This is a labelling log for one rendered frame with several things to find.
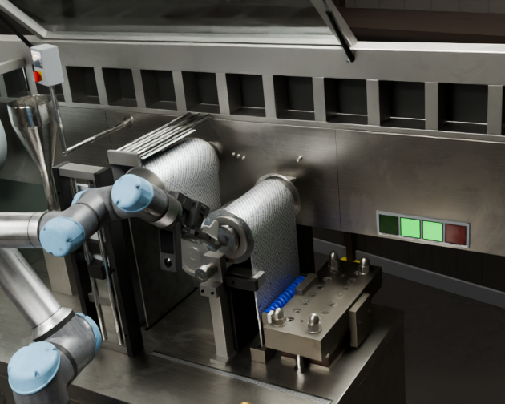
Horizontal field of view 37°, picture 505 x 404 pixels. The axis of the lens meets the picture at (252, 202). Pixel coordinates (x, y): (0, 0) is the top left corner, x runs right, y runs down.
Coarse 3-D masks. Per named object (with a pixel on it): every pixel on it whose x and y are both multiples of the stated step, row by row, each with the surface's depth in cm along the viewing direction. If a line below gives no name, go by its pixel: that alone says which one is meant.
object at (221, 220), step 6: (222, 216) 188; (210, 222) 191; (222, 222) 189; (228, 222) 188; (234, 222) 187; (234, 228) 188; (240, 228) 187; (240, 234) 187; (240, 240) 188; (246, 240) 187; (240, 246) 189; (246, 246) 188; (222, 252) 193; (234, 252) 191; (240, 252) 190; (234, 258) 192
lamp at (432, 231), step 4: (424, 224) 198; (428, 224) 197; (432, 224) 197; (436, 224) 196; (440, 224) 195; (424, 228) 198; (428, 228) 198; (432, 228) 197; (436, 228) 196; (440, 228) 196; (424, 232) 199; (428, 232) 198; (432, 232) 197; (436, 232) 197; (440, 232) 196; (424, 236) 199; (428, 236) 199; (432, 236) 198; (436, 236) 197; (440, 236) 197; (440, 240) 197
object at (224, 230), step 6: (222, 228) 188; (228, 228) 187; (222, 234) 189; (228, 234) 187; (234, 234) 187; (222, 240) 189; (228, 240) 189; (234, 240) 187; (222, 246) 190; (228, 246) 189; (234, 246) 188; (228, 252) 190
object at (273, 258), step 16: (272, 240) 198; (288, 240) 206; (256, 256) 191; (272, 256) 199; (288, 256) 207; (256, 272) 192; (272, 272) 200; (288, 272) 208; (272, 288) 201; (256, 304) 195
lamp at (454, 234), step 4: (448, 224) 194; (448, 228) 195; (452, 228) 194; (456, 228) 194; (460, 228) 193; (464, 228) 192; (448, 232) 195; (452, 232) 195; (456, 232) 194; (460, 232) 193; (464, 232) 193; (448, 236) 196; (452, 236) 195; (456, 236) 194; (460, 236) 194; (464, 236) 193; (448, 240) 196; (452, 240) 195; (456, 240) 195; (460, 240) 194; (464, 240) 194
